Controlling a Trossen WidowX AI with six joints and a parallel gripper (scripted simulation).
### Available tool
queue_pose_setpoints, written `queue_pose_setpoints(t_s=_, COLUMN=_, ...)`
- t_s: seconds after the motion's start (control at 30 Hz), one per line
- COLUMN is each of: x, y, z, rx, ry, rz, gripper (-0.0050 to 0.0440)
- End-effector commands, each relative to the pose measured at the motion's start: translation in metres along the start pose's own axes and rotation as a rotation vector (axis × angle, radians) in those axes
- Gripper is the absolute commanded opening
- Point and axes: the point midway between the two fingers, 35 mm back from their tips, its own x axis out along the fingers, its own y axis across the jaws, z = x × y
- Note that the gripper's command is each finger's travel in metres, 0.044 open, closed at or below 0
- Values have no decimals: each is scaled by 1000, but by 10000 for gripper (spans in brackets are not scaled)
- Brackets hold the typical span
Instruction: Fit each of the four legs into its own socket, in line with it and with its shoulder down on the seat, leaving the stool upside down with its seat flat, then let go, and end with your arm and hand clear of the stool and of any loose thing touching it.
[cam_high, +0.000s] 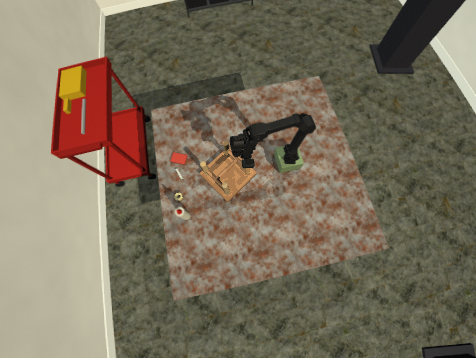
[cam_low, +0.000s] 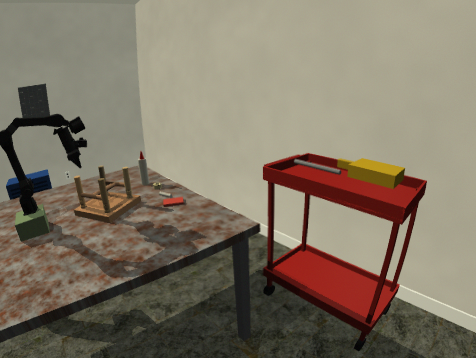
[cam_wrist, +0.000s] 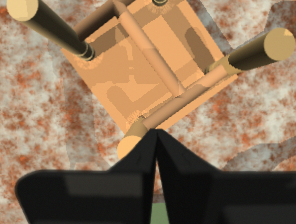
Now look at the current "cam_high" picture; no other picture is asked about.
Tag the red flat block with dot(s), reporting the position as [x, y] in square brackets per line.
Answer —
[179, 158]

